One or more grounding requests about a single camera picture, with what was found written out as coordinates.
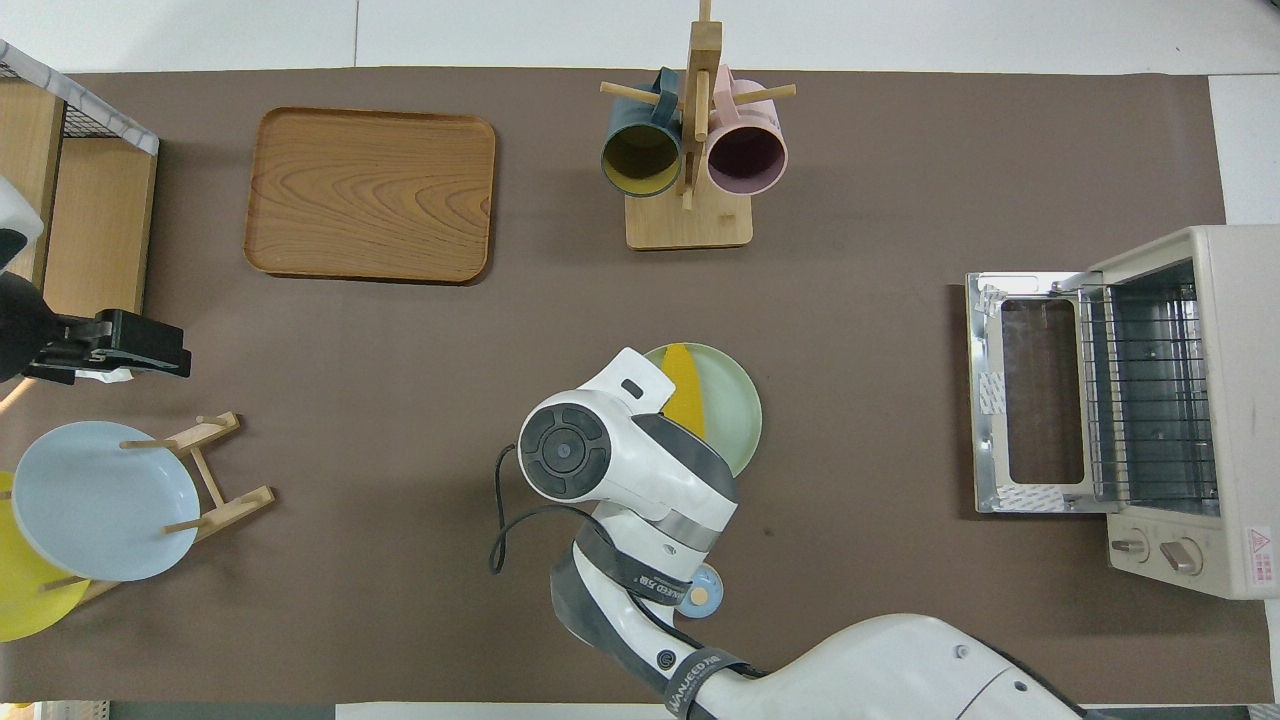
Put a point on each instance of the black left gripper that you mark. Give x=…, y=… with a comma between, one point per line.
x=110, y=340

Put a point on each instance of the yellow corn cob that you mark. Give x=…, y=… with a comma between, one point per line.
x=685, y=385

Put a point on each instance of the mint green plate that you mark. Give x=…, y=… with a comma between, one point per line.
x=735, y=420

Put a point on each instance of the toaster oven glass door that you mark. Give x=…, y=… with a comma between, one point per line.
x=985, y=400

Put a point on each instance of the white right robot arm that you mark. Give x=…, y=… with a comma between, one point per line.
x=640, y=460

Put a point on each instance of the oven control knob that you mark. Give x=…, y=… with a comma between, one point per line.
x=1130, y=545
x=1180, y=556

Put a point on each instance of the beige toaster oven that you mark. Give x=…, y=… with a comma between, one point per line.
x=1240, y=400

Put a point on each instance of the light blue plate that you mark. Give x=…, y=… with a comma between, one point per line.
x=100, y=500

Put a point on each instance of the white cylindrical device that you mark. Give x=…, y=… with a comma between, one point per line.
x=15, y=215

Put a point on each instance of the wooden plate rack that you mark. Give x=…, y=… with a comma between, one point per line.
x=235, y=505

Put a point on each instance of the white checked fabric liner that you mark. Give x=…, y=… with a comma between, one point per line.
x=120, y=128

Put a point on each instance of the yellow plate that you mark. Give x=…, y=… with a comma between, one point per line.
x=30, y=610

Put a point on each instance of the brown wooden tray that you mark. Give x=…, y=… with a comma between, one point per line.
x=370, y=195

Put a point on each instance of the brown table mat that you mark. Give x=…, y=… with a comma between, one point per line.
x=450, y=400

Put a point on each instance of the dark blue mug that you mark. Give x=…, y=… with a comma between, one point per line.
x=640, y=160

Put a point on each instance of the wooden mug tree stand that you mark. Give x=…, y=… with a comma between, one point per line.
x=690, y=225

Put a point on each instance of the small blue bell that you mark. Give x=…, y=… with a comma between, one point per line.
x=705, y=597

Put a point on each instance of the pink mug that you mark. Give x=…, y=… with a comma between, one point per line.
x=745, y=155

